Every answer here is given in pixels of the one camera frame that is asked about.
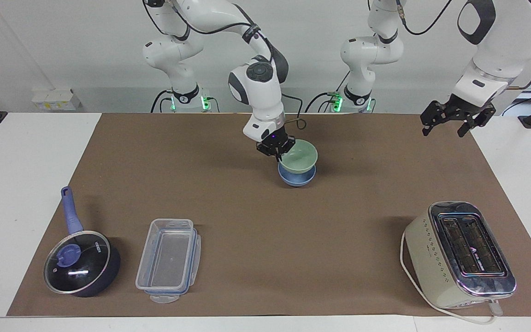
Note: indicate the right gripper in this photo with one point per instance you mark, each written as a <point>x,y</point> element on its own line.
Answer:
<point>275,138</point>

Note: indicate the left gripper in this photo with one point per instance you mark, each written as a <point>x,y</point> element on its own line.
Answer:
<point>463,109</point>

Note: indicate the green bowl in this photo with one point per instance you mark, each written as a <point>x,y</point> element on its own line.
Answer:
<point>300,159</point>

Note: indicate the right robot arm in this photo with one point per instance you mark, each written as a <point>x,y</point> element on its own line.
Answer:
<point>261,94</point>

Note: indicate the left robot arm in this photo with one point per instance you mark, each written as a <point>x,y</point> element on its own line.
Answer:
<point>371,50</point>

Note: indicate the blue bowl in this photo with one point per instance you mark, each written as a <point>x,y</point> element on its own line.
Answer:
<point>295,180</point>

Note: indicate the cream toaster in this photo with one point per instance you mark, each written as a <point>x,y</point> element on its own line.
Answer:
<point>431,249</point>

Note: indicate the clear plastic container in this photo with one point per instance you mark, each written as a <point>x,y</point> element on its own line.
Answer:
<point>169,260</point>

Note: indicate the blue saucepan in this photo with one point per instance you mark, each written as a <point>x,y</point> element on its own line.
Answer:
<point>73,213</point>

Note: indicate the glass lid with blue knob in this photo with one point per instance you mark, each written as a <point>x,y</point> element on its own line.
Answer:
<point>77,262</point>

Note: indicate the white wall socket box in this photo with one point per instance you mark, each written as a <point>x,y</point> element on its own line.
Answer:
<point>56,99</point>

